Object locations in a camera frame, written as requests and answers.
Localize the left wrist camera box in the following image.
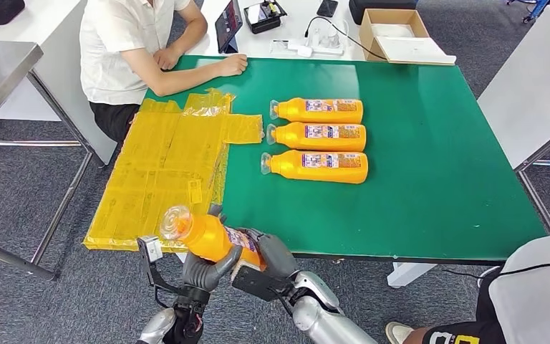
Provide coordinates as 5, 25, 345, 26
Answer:
137, 236, 181, 295

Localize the steel table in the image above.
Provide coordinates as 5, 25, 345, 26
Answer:
0, 40, 95, 281

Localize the black cable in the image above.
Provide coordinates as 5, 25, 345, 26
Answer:
304, 16, 387, 62

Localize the yellow taped cardboard sheet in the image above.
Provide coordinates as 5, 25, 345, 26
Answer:
82, 88, 264, 252

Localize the black tray with small items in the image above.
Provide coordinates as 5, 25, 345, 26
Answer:
243, 0, 289, 34

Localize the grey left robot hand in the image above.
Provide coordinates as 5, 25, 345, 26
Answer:
181, 204, 243, 297

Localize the white power strip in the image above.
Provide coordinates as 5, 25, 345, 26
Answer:
270, 29, 344, 57

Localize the person's left hand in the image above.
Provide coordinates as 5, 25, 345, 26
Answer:
153, 46, 183, 72

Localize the brown cardboard box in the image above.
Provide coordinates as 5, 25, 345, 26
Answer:
359, 8, 431, 62

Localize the white table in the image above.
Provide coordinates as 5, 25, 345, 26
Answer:
477, 5, 550, 236
0, 0, 118, 166

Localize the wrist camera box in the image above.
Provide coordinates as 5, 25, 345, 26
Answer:
231, 264, 295, 302
137, 236, 181, 295

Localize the orange detergent bottle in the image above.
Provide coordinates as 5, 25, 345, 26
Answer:
266, 122, 367, 153
269, 97, 365, 125
260, 150, 370, 185
159, 205, 266, 271

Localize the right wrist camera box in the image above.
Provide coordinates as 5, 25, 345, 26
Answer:
231, 264, 295, 302

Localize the white flat box lid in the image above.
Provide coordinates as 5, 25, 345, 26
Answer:
375, 36, 458, 66

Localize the person's right hand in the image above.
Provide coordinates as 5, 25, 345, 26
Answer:
218, 53, 249, 78

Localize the black tablet on stand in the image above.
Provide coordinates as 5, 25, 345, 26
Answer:
214, 0, 244, 54

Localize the black smartphone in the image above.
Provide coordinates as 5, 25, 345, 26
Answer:
316, 0, 339, 18

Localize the blue metal cart frame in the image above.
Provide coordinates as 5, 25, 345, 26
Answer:
506, 0, 550, 24

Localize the person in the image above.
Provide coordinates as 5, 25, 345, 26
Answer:
79, 0, 249, 143
385, 227, 550, 344

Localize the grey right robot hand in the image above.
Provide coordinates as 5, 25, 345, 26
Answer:
236, 227, 301, 281

